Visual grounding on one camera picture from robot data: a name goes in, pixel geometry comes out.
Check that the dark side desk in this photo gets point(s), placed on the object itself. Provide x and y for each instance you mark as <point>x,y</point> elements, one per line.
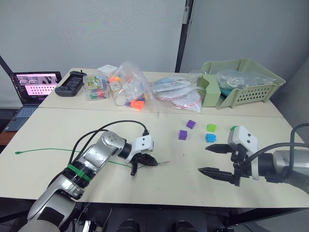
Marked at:
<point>4,116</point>

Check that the clear bag with colourful toys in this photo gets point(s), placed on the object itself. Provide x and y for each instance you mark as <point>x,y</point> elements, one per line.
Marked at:
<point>130,79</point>

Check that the green lace with needle tip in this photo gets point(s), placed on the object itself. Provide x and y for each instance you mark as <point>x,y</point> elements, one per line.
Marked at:
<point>18,152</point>

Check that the dark green cube block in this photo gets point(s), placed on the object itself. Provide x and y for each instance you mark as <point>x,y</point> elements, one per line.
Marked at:
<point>233,128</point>

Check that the clear box of coloured pieces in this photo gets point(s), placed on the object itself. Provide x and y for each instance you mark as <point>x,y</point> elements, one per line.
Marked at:
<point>96,88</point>

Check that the purple cube block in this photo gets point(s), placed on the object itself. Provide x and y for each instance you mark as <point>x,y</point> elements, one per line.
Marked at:
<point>183,134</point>
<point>191,124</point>

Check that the blue cube block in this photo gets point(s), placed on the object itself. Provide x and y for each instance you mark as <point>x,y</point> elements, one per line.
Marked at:
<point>210,138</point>

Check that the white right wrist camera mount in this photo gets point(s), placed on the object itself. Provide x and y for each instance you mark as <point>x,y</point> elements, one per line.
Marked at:
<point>243,137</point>

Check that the black vertical wall post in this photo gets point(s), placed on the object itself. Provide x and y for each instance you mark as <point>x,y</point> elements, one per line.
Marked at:
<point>181,48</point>

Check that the black handheld game console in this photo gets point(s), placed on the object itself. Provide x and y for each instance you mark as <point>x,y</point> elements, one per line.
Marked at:
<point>71,83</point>

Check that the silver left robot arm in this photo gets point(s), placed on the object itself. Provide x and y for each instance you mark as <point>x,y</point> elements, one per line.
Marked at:
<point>96,152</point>

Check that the black slanted bar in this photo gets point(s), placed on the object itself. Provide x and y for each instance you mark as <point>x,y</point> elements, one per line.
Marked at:
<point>6,65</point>

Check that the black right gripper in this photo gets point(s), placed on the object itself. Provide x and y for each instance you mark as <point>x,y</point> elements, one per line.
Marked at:
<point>242,166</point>

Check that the pale green plastic basket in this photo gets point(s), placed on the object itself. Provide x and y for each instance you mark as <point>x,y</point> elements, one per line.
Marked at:
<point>253,94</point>

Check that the small white cardboard box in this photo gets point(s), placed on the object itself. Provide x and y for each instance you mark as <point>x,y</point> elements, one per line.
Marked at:
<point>106,70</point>

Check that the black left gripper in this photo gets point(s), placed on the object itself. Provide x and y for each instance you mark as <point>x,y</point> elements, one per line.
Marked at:
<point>134,168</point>

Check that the clear bag with white discs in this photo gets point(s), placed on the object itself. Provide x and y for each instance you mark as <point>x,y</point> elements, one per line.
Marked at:
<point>178,89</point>

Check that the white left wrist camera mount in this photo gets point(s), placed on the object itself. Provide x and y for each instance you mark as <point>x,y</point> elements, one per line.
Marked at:
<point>143,142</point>

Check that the open laptop with pink screen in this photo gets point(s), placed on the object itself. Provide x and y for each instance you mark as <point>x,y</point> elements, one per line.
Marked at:
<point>36,87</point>

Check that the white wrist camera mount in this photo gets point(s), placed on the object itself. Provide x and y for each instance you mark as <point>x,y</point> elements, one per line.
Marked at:
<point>243,137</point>
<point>143,142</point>

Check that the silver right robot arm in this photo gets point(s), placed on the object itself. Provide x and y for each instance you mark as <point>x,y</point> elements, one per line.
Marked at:
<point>282,159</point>

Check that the light green cube block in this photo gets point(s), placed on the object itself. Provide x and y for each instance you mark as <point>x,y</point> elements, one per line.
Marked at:
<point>211,128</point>

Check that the dark rounded shape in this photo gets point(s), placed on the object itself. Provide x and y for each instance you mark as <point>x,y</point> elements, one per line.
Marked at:
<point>184,226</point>
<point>129,226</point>

